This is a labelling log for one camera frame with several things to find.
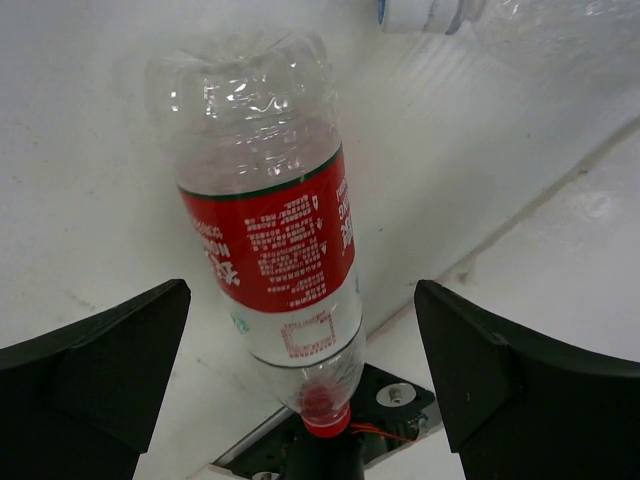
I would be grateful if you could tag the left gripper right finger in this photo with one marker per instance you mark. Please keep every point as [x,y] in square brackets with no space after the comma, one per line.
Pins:
[517,404]

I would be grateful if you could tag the clear unlabelled plastic bottle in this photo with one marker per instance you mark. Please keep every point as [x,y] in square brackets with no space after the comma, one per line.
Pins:
[596,42]

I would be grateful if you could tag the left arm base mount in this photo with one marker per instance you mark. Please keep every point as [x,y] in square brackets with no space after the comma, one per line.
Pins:
[388,414]

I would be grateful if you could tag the red label plastic bottle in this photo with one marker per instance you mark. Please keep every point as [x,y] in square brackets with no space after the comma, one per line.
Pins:
[249,122]

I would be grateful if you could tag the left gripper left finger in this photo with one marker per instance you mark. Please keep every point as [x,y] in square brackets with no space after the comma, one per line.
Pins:
[82,401]

